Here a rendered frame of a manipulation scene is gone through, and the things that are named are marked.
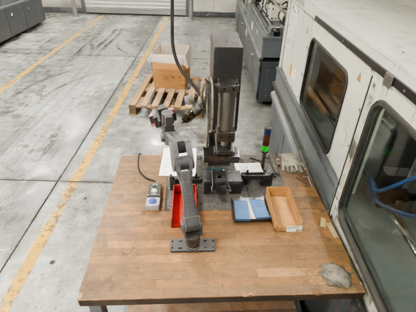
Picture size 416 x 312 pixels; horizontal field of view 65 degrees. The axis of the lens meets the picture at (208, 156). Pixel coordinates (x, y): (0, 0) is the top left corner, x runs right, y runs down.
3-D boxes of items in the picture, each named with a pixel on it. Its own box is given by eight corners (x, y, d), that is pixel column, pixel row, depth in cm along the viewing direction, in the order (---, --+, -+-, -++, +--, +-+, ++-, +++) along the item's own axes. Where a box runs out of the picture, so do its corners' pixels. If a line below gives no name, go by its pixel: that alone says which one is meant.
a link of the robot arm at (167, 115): (156, 110, 162) (161, 123, 153) (173, 108, 164) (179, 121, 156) (157, 130, 169) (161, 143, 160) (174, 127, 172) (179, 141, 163)
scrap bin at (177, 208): (171, 228, 155) (171, 218, 152) (173, 193, 176) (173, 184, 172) (197, 227, 156) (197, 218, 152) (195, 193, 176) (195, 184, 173)
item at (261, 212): (256, 221, 157) (257, 216, 155) (249, 200, 170) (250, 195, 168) (270, 220, 158) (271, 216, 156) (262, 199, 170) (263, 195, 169)
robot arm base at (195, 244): (169, 228, 144) (169, 239, 139) (215, 226, 145) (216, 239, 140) (170, 240, 149) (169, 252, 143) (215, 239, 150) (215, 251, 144)
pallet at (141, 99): (148, 82, 546) (147, 73, 538) (208, 85, 542) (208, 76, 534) (129, 114, 447) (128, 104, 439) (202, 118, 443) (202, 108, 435)
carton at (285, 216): (274, 233, 155) (277, 221, 151) (264, 197, 176) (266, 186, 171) (301, 232, 156) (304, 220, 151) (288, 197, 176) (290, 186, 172)
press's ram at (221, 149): (203, 168, 165) (204, 115, 148) (201, 142, 187) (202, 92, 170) (239, 168, 166) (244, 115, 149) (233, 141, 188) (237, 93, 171)
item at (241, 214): (235, 223, 156) (236, 218, 154) (233, 201, 169) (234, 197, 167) (250, 223, 156) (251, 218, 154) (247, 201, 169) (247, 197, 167)
